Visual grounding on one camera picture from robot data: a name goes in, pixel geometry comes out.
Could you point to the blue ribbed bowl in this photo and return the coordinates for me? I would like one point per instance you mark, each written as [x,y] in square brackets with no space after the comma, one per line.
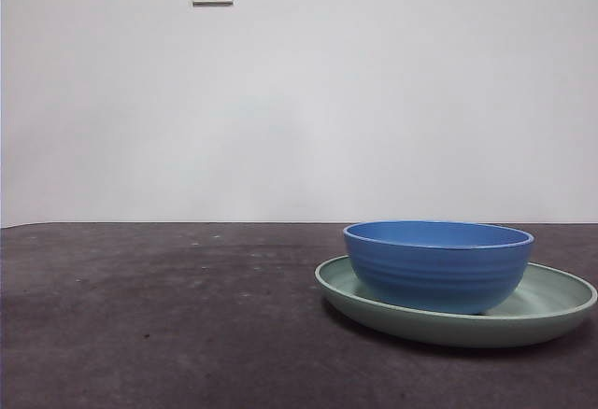
[439,273]

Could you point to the green round plate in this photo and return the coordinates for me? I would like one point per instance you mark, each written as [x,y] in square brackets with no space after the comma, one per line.
[420,329]

